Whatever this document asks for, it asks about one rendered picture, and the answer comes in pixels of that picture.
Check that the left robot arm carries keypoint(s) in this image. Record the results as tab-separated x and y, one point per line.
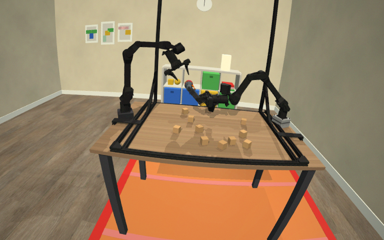
236	96

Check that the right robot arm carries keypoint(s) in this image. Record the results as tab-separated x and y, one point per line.
128	92

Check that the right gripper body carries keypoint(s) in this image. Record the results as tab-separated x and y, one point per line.
169	71

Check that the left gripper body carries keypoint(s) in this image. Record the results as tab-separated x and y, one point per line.
212	98

